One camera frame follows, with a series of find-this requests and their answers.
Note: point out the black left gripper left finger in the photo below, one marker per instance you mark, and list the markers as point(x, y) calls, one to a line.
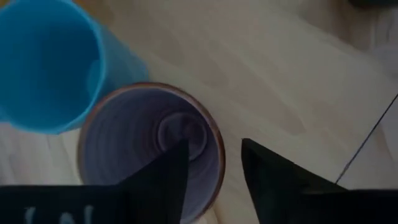
point(164, 186)

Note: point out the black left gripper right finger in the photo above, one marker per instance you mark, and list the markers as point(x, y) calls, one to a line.
point(273, 186)

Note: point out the purple mug with brown rim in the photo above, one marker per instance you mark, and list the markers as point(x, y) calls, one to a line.
point(130, 137)

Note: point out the blue mug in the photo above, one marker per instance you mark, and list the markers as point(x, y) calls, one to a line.
point(49, 65)

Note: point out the wooden shelf with black frame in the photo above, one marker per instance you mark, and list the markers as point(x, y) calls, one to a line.
point(264, 93)

